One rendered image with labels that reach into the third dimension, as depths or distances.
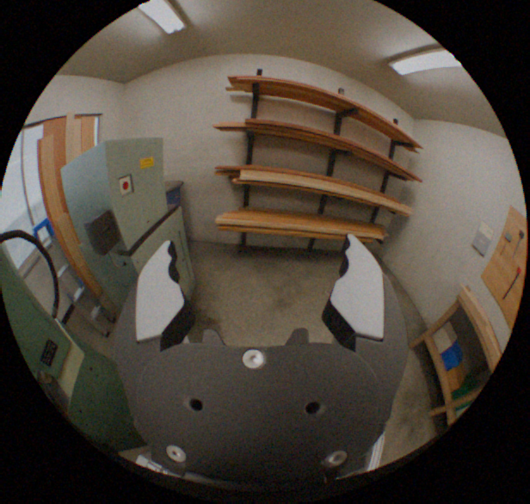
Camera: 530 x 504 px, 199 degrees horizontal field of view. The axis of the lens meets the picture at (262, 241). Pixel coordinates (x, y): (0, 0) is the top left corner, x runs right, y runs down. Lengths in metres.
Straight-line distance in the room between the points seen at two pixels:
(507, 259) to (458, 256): 0.80
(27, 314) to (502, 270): 3.14
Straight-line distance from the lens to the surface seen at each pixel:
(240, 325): 1.43
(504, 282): 2.44
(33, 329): 0.80
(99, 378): 0.88
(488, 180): 2.57
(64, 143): 2.30
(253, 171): 1.42
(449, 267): 2.52
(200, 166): 2.00
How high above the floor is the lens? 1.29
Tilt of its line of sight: 33 degrees down
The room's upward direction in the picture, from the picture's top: 7 degrees clockwise
